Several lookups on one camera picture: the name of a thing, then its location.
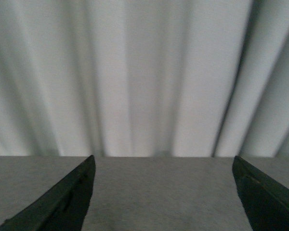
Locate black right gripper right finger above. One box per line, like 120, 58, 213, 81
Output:
232, 156, 289, 231

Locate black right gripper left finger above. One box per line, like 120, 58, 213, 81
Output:
0, 155, 95, 231

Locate white curtain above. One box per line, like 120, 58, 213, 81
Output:
0, 0, 289, 157

